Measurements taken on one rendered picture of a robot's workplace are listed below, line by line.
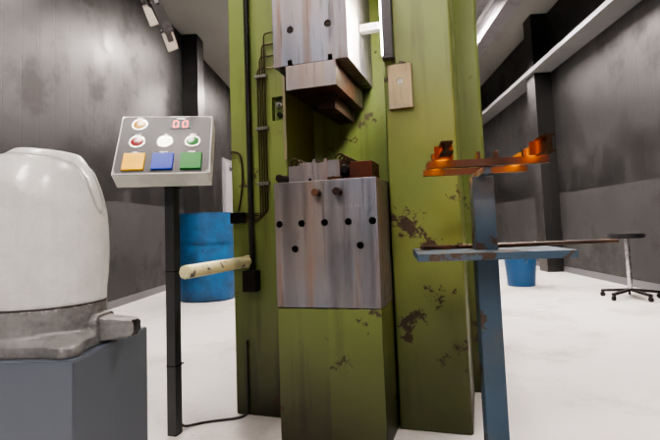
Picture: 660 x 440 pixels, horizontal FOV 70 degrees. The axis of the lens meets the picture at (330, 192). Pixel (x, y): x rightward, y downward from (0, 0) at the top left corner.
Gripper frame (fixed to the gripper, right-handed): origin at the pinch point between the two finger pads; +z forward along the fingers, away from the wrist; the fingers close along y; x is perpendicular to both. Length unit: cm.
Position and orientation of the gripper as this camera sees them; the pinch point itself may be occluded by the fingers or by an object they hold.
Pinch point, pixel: (162, 33)
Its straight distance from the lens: 150.2
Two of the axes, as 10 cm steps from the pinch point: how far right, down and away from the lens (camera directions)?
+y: -5.5, -6.9, 4.7
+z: 0.1, 5.6, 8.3
